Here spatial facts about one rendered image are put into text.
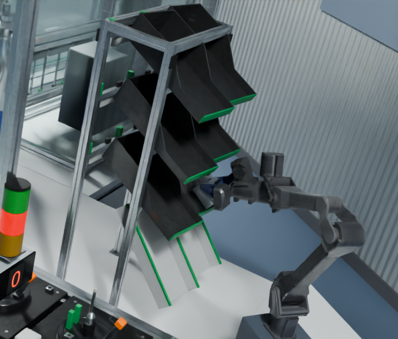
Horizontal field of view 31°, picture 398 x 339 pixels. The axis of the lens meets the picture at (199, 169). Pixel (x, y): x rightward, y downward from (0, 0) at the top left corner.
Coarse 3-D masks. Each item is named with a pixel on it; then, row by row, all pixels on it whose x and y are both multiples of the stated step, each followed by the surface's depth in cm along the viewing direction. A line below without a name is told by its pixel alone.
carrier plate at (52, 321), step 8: (72, 296) 181; (64, 304) 177; (72, 304) 178; (80, 304) 179; (88, 304) 179; (56, 312) 174; (64, 312) 174; (88, 312) 177; (96, 312) 177; (104, 312) 178; (48, 320) 170; (56, 320) 171; (32, 328) 167; (40, 328) 167; (48, 328) 168; (56, 328) 169; (128, 328) 175; (136, 328) 175; (48, 336) 165; (120, 336) 171; (128, 336) 172; (136, 336) 173; (144, 336) 173; (152, 336) 174
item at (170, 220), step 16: (112, 144) 176; (128, 144) 185; (112, 160) 178; (128, 160) 175; (160, 160) 186; (128, 176) 176; (160, 176) 187; (144, 192) 174; (160, 192) 183; (176, 192) 185; (144, 208) 176; (160, 208) 179; (176, 208) 183; (192, 208) 183; (160, 224) 174; (176, 224) 179; (192, 224) 182
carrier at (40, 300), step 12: (36, 276) 184; (36, 288) 180; (12, 300) 171; (24, 300) 172; (36, 300) 176; (48, 300) 177; (60, 300) 179; (0, 312) 169; (12, 312) 170; (24, 312) 171; (36, 312) 172; (48, 312) 176; (0, 324) 165; (12, 324) 166; (24, 324) 167; (0, 336) 162; (12, 336) 163
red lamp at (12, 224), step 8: (0, 216) 138; (8, 216) 136; (16, 216) 136; (24, 216) 138; (0, 224) 138; (8, 224) 137; (16, 224) 137; (24, 224) 139; (8, 232) 138; (16, 232) 138
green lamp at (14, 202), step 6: (6, 192) 135; (12, 192) 134; (18, 192) 134; (24, 192) 135; (6, 198) 135; (12, 198) 134; (18, 198) 135; (24, 198) 135; (6, 204) 135; (12, 204) 135; (18, 204) 135; (24, 204) 136; (6, 210) 136; (12, 210) 136; (18, 210) 136; (24, 210) 137
